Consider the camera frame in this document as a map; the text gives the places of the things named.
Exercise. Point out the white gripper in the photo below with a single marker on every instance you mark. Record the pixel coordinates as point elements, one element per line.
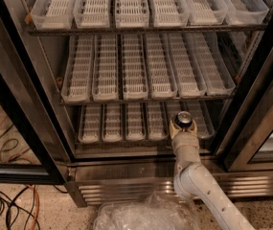
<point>185,141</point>

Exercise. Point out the blue pepsi can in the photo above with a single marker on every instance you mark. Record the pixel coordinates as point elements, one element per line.
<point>183,120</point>

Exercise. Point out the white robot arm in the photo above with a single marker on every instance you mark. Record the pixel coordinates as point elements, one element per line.
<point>191,178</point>

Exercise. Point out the bottom metal shelf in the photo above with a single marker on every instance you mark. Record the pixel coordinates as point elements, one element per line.
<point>124,143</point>

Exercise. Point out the metal shelf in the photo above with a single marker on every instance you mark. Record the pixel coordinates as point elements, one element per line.
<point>124,143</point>
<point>176,99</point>
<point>149,30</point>

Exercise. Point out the middle metal shelf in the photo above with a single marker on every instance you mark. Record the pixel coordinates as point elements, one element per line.
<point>176,99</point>

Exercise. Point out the stainless steel fridge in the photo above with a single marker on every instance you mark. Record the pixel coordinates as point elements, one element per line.
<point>239,155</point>

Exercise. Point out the top metal shelf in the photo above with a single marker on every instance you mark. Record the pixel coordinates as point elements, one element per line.
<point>149,30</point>

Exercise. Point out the open glass fridge door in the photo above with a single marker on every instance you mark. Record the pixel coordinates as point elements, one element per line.
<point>30,95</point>

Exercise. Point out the clear plastic bag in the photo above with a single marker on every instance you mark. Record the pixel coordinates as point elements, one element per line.
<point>157,212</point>

